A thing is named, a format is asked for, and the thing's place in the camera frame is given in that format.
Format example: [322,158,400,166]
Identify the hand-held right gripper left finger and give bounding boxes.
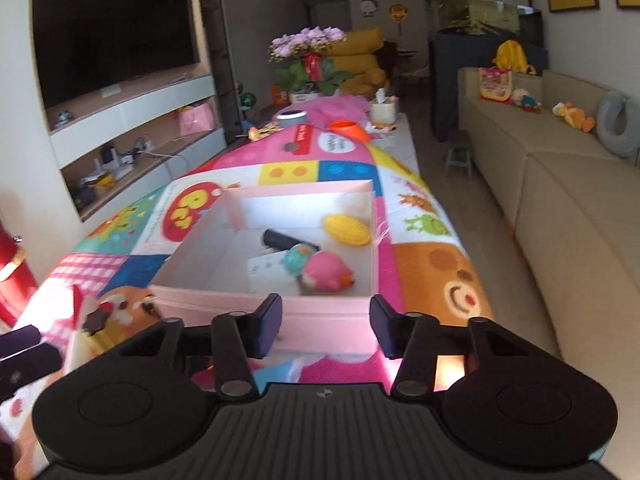
[107,293,284,403]

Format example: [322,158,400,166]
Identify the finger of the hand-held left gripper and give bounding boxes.
[0,342,64,401]
[0,325,42,357]

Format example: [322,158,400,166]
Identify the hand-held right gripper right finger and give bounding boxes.
[369,294,545,403]

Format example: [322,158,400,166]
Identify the pink cardboard box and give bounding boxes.
[149,180,390,361]

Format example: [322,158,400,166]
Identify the teal round toy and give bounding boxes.
[284,243,321,276]

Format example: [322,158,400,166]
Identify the pink plush toy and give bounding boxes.
[299,251,357,293]

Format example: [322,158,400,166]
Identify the black cylinder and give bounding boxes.
[262,228,321,252]

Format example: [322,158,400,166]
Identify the yellow corn toy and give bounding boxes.
[322,214,372,247]

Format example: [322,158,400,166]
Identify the red object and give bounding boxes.
[0,225,38,331]

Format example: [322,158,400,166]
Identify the yellow item on shelf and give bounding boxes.
[80,172,113,201]

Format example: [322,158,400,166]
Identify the small green stool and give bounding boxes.
[442,132,473,178]

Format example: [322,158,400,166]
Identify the yellow snack packet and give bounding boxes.
[248,122,281,142]

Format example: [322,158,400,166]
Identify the orange plastic funnel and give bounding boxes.
[330,119,373,143]

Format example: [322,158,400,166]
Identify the grey smart speaker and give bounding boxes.
[276,107,307,130]

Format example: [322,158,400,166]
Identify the beige sofa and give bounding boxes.
[457,67,640,461]

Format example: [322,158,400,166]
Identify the white tissue box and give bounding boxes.
[370,88,400,125]

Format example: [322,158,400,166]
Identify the pink gift bag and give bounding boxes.
[175,102,213,137]

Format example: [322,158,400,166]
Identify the pink mesh cloth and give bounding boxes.
[312,96,371,126]

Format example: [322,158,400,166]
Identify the dark tank cabinet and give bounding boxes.
[429,30,548,141]

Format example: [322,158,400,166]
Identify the colourful printed bag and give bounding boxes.
[477,66,514,106]

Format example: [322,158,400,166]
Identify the small plush doll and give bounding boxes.
[510,87,543,113]

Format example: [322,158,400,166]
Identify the yellow orange plush toy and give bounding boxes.
[552,101,596,133]

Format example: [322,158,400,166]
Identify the pink orchid plant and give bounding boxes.
[270,26,353,106]

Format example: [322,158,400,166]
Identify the yellow backpack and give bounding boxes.
[492,40,536,76]

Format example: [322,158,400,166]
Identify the grey neck pillow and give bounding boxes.
[597,91,640,156]

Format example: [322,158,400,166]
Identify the black television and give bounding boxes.
[31,0,197,110]

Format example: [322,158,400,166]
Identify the glass fish tank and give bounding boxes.
[425,0,543,48]

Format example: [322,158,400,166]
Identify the white wall cabinet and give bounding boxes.
[30,0,228,223]

